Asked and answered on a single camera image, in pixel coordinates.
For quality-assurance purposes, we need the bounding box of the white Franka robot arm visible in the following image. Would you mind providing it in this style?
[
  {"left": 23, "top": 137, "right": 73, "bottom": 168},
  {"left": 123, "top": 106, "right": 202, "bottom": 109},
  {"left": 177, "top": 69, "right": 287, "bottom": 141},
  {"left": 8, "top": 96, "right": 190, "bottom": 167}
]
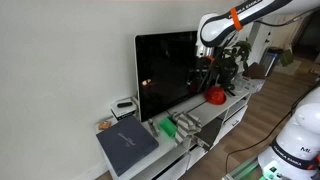
[{"left": 196, "top": 0, "right": 320, "bottom": 180}]

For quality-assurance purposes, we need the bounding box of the green potted plant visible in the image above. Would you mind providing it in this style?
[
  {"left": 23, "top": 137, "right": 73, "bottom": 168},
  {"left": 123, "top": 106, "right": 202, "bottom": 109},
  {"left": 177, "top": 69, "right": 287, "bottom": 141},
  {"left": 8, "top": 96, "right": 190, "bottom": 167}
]
[{"left": 217, "top": 39, "right": 252, "bottom": 90}]

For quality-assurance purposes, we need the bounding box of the brown box on stand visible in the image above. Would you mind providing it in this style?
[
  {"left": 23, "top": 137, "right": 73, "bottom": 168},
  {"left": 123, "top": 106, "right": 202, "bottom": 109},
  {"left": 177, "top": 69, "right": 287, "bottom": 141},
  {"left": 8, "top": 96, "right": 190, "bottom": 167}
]
[{"left": 243, "top": 62, "right": 265, "bottom": 79}]

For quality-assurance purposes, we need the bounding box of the white TV stand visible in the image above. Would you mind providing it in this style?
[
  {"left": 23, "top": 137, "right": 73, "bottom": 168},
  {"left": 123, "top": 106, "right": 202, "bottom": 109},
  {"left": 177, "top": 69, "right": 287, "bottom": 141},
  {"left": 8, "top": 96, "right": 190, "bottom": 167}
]
[{"left": 101, "top": 76, "right": 261, "bottom": 180}]

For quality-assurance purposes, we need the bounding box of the grey striped towel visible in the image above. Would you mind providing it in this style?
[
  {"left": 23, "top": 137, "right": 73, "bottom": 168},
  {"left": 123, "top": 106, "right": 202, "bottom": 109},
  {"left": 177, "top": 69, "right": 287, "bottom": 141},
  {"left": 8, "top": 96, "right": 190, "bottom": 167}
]
[{"left": 172, "top": 112, "right": 202, "bottom": 145}]

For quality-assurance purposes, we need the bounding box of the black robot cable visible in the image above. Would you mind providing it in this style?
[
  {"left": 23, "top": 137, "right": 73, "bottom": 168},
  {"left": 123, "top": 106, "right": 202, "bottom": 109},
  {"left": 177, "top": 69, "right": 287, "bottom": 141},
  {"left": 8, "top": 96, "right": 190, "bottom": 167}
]
[{"left": 224, "top": 79, "right": 320, "bottom": 175}]

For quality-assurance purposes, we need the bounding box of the small brown wooden block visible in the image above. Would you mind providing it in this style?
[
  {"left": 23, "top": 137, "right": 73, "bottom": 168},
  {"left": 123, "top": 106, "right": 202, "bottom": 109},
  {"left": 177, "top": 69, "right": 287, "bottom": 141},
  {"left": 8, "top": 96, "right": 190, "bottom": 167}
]
[{"left": 98, "top": 121, "right": 111, "bottom": 130}]

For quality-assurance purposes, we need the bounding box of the red bowl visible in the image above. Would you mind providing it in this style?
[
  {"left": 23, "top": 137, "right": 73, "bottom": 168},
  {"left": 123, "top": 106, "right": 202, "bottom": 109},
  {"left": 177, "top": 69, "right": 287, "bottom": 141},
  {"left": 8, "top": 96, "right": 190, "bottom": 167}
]
[{"left": 205, "top": 86, "right": 226, "bottom": 105}]

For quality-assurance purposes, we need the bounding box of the green plastic box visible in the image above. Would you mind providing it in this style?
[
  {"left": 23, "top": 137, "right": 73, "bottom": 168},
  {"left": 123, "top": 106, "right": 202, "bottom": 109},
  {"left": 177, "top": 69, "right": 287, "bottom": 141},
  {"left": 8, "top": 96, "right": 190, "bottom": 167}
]
[{"left": 159, "top": 118, "right": 177, "bottom": 138}]

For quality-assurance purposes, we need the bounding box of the small grey metal bottle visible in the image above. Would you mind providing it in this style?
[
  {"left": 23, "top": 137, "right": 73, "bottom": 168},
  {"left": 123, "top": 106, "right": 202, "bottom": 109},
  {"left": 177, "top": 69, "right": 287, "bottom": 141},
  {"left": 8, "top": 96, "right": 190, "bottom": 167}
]
[{"left": 148, "top": 119, "right": 159, "bottom": 137}]

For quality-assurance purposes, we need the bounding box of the dark blue flat box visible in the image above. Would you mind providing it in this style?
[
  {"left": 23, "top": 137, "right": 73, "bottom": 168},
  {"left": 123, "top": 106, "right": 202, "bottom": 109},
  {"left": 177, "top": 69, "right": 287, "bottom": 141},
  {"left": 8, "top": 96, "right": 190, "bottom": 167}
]
[{"left": 96, "top": 116, "right": 159, "bottom": 176}]

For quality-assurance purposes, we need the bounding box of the black flat-screen television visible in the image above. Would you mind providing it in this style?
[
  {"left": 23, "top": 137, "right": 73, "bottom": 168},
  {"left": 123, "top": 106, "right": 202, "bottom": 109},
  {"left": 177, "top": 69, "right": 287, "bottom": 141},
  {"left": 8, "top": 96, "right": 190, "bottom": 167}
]
[{"left": 134, "top": 31, "right": 199, "bottom": 121}]

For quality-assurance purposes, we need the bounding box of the dark bin in background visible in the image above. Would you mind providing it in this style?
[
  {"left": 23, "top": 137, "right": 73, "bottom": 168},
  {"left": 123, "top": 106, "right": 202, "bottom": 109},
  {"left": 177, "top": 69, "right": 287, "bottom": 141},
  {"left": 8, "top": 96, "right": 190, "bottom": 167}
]
[{"left": 260, "top": 47, "right": 283, "bottom": 77}]

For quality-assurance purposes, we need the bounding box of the white set-top box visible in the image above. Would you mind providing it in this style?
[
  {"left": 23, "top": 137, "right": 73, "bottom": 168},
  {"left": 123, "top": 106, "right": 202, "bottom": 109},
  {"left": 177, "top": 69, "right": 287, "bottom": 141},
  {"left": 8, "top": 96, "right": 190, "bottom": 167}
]
[{"left": 110, "top": 98, "right": 137, "bottom": 120}]

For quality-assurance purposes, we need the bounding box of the black remote control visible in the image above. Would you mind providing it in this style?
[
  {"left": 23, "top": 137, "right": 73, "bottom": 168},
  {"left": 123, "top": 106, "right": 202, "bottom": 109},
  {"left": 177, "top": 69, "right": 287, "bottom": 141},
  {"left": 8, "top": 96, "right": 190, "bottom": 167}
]
[{"left": 117, "top": 102, "right": 133, "bottom": 108}]

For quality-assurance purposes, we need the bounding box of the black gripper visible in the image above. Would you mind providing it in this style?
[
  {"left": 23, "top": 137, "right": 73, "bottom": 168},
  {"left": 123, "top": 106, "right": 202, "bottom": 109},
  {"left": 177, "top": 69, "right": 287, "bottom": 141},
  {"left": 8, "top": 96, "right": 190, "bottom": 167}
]
[{"left": 188, "top": 56, "right": 214, "bottom": 94}]

